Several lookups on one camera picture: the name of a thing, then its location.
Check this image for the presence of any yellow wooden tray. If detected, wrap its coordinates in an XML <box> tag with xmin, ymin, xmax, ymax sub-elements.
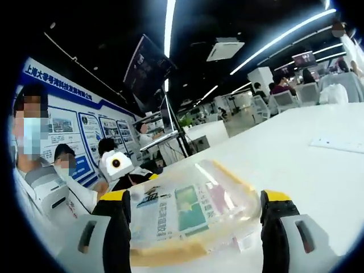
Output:
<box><xmin>129</xmin><ymin>159</ymin><xmax>257</xmax><ymax>260</ymax></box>

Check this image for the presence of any ceiling air conditioner vent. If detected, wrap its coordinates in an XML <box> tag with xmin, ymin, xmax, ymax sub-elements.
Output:
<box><xmin>206</xmin><ymin>37</ymin><xmax>245</xmax><ymax>63</ymax></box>

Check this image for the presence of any white counter block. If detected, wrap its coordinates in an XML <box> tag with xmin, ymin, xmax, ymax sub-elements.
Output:
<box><xmin>184</xmin><ymin>121</ymin><xmax>230</xmax><ymax>149</ymax></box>

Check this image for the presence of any white power strip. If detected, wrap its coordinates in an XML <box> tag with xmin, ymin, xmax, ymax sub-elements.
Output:
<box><xmin>309</xmin><ymin>136</ymin><xmax>364</xmax><ymax>155</ymax></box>

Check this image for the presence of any grey jacket on chair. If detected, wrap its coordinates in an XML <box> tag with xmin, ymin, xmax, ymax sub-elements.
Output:
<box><xmin>320</xmin><ymin>72</ymin><xmax>364</xmax><ymax>104</ymax></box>

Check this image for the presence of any blue white medicine box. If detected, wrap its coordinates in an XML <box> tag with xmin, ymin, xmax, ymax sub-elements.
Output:
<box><xmin>130</xmin><ymin>198</ymin><xmax>183</xmax><ymax>242</ymax></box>

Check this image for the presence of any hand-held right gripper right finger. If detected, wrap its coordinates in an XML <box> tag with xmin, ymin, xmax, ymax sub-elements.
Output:
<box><xmin>260</xmin><ymin>189</ymin><xmax>342</xmax><ymax>273</ymax></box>

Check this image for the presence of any dark hanging screen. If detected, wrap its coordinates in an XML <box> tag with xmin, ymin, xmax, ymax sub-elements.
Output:
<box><xmin>122</xmin><ymin>34</ymin><xmax>177</xmax><ymax>99</ymax></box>

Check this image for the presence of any blue white wall poster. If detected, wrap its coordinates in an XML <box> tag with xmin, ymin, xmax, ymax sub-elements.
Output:
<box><xmin>16</xmin><ymin>56</ymin><xmax>138</xmax><ymax>188</ymax></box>

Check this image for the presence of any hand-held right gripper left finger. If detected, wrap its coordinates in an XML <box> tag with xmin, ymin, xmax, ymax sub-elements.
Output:
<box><xmin>55</xmin><ymin>189</ymin><xmax>132</xmax><ymax>273</ymax></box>

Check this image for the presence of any red hanging display screen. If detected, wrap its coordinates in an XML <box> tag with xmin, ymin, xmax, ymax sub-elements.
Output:
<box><xmin>292</xmin><ymin>51</ymin><xmax>317</xmax><ymax>68</ymax></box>

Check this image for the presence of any white chest device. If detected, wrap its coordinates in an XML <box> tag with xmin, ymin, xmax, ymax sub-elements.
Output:
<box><xmin>25</xmin><ymin>164</ymin><xmax>71</xmax><ymax>217</ymax></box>

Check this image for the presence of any white plastic bag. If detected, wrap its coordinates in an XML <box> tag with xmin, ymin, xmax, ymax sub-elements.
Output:
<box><xmin>318</xmin><ymin>84</ymin><xmax>349</xmax><ymax>105</ymax></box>

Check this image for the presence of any clear plastic storage container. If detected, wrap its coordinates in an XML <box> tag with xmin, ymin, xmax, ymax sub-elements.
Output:
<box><xmin>129</xmin><ymin>159</ymin><xmax>264</xmax><ymax>251</ymax></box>

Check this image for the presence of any white office chair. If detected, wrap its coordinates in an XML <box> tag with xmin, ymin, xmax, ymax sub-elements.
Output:
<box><xmin>268</xmin><ymin>92</ymin><xmax>301</xmax><ymax>115</ymax></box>
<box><xmin>297</xmin><ymin>82</ymin><xmax>321</xmax><ymax>106</ymax></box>

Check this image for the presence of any ceiling light strip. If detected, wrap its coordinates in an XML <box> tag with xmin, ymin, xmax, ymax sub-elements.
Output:
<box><xmin>164</xmin><ymin>0</ymin><xmax>177</xmax><ymax>59</ymax></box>
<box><xmin>229</xmin><ymin>8</ymin><xmax>337</xmax><ymax>76</ymax></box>

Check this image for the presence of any monitor on stand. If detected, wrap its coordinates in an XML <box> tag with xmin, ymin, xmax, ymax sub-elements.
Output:
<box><xmin>139</xmin><ymin>89</ymin><xmax>188</xmax><ymax>159</ymax></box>

